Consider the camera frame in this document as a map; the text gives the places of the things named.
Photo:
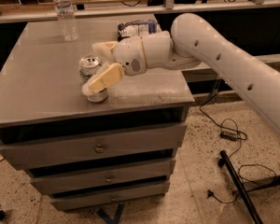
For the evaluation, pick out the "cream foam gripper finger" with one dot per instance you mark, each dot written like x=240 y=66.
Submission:
x=107 y=76
x=105 y=51

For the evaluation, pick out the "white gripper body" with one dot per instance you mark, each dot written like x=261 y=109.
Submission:
x=129 y=56

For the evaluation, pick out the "green white 7up can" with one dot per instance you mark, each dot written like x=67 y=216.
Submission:
x=88 y=67

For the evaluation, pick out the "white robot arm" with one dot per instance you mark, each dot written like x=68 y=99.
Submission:
x=191 y=40

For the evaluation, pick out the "clear plastic water bottle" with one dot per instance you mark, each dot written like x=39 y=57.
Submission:
x=66 y=17

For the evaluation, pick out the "blue white chip bag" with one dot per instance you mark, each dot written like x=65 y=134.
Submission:
x=134 y=28

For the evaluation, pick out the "grey drawer cabinet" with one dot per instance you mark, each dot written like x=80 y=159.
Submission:
x=41 y=99

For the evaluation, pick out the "middle grey drawer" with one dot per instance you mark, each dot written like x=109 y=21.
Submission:
x=104 y=176

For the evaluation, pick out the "grey drawer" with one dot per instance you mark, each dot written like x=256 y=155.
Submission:
x=111 y=195
x=104 y=176
x=95 y=146

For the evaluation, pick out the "top grey drawer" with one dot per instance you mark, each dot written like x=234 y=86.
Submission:
x=95 y=146

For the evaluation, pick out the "bottom grey drawer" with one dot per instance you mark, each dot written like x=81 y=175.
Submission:
x=111 y=195

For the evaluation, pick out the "black power adapter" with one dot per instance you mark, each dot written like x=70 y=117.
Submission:
x=229 y=136

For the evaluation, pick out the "black tripod leg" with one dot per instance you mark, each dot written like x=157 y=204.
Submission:
x=241 y=188

